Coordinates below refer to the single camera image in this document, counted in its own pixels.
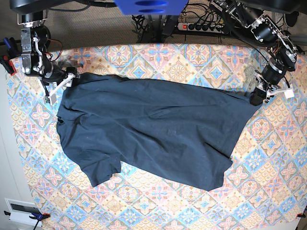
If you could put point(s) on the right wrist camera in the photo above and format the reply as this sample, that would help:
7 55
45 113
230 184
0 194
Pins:
51 99

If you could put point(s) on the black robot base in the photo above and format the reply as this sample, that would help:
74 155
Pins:
32 6
280 6

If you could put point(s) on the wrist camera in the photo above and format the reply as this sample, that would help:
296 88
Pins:
51 99
289 93

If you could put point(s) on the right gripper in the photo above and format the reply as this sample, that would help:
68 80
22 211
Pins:
56 78

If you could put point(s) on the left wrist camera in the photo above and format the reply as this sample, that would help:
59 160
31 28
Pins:
289 93

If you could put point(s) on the black round stool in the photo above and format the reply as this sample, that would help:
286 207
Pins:
45 38

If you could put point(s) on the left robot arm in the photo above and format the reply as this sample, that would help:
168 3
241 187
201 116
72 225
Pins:
245 20

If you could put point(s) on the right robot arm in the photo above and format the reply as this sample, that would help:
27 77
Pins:
35 39

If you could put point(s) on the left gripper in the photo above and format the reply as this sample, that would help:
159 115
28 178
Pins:
270 82

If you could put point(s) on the white power strip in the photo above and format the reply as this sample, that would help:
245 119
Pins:
211 28

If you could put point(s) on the blue orange clamp lower left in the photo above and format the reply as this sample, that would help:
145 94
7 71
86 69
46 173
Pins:
36 216

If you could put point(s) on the patterned colourful tablecloth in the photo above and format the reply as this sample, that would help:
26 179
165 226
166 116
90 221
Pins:
265 186

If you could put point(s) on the white wall outlet box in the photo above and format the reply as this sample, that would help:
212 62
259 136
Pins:
20 211

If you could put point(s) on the dark navy t-shirt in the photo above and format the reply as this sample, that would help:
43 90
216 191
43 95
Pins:
181 132

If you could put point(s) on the orange clamp lower right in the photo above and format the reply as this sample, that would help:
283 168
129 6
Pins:
301 215

